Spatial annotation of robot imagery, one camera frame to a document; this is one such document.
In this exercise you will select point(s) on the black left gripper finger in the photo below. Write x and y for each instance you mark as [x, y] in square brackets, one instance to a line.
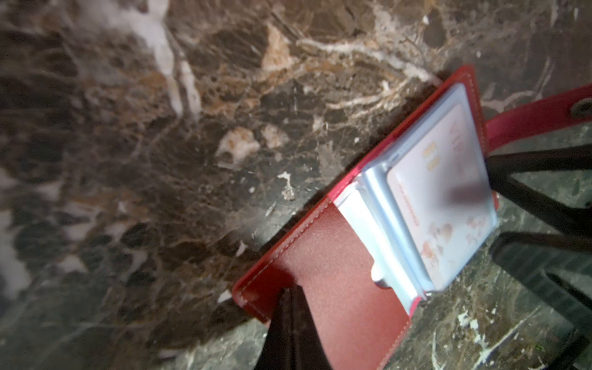
[292, 342]

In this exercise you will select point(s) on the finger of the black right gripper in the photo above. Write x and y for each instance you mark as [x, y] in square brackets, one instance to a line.
[535, 260]
[552, 185]

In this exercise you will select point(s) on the white credit card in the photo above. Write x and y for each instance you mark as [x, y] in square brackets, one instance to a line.
[440, 184]

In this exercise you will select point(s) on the red leather card holder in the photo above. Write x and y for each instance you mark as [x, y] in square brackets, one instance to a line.
[353, 254]

